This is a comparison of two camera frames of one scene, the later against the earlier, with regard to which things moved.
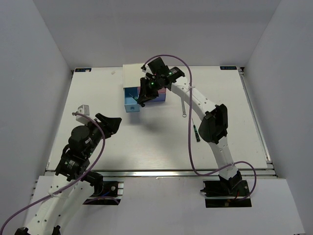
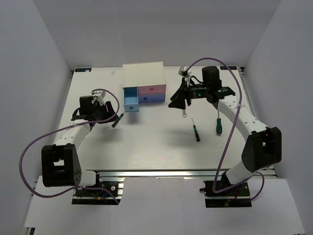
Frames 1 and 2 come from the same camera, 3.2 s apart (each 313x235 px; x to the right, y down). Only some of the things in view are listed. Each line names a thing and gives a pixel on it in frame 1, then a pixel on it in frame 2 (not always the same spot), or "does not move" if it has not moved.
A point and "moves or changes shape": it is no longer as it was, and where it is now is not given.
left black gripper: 109,125 → 110,108
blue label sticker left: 83,70 does not move
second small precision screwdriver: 196,133 does not move
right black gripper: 145,95 → 178,98
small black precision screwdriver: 134,97 moves or changes shape
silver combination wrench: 184,114 does not move
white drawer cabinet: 131,74 does not move
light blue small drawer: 131,104 does not move
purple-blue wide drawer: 161,97 does not move
